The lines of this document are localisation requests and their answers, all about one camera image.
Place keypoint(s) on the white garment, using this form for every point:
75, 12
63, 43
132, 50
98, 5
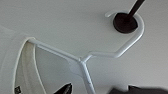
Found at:
10, 56

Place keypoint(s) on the black wall peg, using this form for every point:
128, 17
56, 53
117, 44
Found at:
123, 24

